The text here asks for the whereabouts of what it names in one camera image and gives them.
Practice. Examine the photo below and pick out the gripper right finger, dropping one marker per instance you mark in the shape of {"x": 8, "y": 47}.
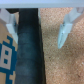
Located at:
{"x": 65, "y": 30}

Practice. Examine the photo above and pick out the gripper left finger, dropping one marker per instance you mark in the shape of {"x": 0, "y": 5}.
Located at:
{"x": 12, "y": 24}

